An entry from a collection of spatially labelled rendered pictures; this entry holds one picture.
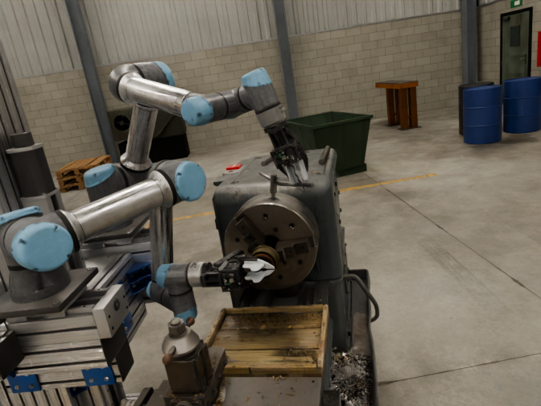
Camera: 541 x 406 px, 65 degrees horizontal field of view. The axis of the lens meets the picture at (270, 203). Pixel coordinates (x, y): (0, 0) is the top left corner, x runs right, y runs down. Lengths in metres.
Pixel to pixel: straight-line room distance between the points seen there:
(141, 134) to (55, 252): 0.65
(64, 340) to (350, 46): 11.07
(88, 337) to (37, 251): 0.30
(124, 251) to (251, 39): 10.09
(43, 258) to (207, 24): 10.62
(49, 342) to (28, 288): 0.17
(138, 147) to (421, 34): 11.25
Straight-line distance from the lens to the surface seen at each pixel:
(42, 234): 1.10
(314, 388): 1.01
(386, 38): 12.15
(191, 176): 1.25
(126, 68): 1.46
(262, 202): 1.37
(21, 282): 1.29
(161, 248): 1.42
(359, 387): 1.58
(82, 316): 1.25
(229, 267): 1.25
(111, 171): 1.67
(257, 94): 1.17
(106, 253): 1.73
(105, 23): 11.92
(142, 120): 1.58
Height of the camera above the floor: 1.63
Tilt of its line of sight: 17 degrees down
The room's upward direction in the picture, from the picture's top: 9 degrees counter-clockwise
